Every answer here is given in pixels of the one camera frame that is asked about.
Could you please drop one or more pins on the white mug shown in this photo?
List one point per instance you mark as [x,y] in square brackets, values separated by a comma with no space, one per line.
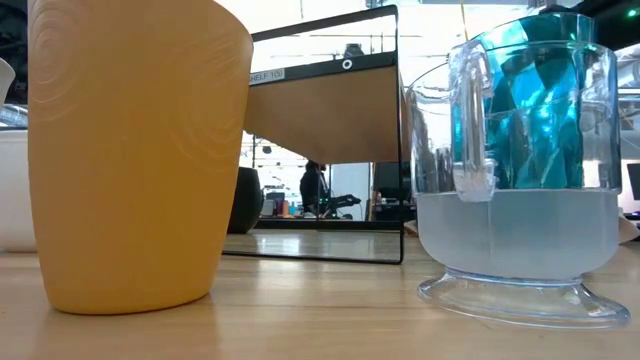
[15,200]

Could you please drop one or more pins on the orange bottle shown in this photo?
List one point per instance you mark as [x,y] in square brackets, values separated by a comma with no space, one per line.
[285,209]

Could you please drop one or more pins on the orange cup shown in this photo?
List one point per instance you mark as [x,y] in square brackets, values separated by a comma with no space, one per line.
[140,150]

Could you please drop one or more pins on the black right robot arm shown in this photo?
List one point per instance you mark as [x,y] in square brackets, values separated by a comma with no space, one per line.
[612,25]

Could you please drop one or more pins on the background black robot arm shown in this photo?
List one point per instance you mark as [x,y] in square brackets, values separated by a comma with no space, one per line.
[345,201]

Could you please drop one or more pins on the wooden shelf with black frame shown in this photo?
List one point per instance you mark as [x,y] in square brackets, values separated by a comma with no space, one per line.
[340,120]

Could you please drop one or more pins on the black perforated computer case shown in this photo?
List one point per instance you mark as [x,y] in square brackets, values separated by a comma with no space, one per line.
[390,190]

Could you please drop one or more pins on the teal glass tumbler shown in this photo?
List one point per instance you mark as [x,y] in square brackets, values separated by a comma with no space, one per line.
[550,30]

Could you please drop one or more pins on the person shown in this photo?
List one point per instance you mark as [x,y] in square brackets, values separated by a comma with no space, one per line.
[312,190]

